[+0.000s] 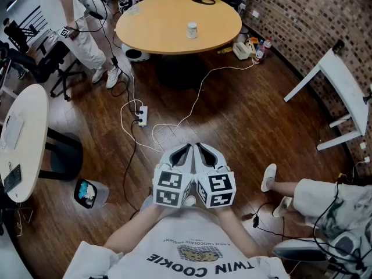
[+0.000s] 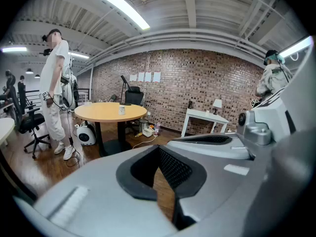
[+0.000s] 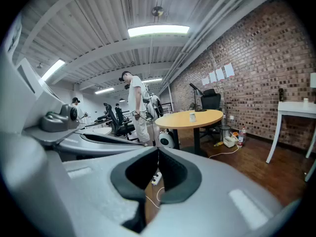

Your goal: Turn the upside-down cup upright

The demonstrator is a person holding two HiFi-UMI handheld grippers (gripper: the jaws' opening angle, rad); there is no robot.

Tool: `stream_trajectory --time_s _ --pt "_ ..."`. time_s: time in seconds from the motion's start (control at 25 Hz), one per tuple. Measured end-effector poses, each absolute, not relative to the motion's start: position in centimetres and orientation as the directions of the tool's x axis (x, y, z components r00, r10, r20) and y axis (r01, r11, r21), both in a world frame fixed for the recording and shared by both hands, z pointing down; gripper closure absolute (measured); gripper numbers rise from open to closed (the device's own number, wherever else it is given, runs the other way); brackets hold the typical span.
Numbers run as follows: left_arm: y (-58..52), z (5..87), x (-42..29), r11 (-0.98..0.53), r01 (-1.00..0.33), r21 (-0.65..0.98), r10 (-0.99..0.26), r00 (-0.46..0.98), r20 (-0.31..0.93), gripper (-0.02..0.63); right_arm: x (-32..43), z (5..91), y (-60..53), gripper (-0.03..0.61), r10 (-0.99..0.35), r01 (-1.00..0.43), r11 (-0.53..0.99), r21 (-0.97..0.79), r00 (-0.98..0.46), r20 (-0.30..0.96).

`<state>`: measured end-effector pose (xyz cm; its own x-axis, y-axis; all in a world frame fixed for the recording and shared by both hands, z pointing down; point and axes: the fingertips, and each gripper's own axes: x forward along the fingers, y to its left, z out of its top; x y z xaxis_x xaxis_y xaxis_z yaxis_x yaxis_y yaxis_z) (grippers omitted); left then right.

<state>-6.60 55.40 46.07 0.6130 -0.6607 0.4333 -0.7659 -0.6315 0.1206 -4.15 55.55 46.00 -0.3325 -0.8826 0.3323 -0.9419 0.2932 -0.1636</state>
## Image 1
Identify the round white table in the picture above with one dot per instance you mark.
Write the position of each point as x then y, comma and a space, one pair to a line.
26, 144

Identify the black keypad device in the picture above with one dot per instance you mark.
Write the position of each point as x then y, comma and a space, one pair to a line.
13, 179

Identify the beige tissue box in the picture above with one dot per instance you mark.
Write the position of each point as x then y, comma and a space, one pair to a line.
240, 51

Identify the grey trash bin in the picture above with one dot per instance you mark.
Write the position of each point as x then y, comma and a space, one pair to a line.
100, 192

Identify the white paper cup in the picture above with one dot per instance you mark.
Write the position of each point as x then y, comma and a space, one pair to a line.
191, 30

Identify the white dome-shaped worn device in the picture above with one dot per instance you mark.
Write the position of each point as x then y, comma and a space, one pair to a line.
98, 4
299, 250

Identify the plastic bottle red label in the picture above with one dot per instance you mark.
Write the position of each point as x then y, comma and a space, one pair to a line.
259, 54

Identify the person's white shoe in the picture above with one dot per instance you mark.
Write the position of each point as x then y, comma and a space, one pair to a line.
190, 201

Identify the black clamp device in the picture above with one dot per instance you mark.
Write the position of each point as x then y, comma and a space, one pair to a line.
338, 46

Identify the white tablet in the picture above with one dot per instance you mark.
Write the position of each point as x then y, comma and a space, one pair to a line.
14, 131

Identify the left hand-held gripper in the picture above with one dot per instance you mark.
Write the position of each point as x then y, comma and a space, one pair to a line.
168, 182

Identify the person's left forearm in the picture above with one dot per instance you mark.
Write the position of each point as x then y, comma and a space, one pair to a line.
133, 228

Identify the white rounded appliance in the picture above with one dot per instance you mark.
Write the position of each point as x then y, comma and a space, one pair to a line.
135, 54

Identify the yellow item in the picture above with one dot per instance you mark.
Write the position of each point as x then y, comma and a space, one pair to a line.
225, 50

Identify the white power strip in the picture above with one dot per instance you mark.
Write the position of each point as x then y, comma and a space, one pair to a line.
143, 112

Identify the white wooden bench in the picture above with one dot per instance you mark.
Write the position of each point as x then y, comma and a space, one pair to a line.
343, 77

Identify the black power adapter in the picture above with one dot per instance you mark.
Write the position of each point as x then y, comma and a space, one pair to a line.
255, 221

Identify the person's white printed shirt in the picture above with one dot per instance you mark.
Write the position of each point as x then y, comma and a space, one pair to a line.
186, 231

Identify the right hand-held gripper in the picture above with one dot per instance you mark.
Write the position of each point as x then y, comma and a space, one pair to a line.
218, 185

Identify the black and white helmet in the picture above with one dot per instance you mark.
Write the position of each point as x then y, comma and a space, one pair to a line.
125, 4

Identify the round yellow wooden table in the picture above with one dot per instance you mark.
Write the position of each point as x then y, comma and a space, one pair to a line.
162, 25

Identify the person's right forearm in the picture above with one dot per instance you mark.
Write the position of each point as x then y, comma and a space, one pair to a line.
235, 231

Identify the plastic bottle red cap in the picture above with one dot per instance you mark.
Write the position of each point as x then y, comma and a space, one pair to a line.
267, 44

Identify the black swivel chair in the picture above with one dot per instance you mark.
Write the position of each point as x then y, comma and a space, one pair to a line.
46, 65

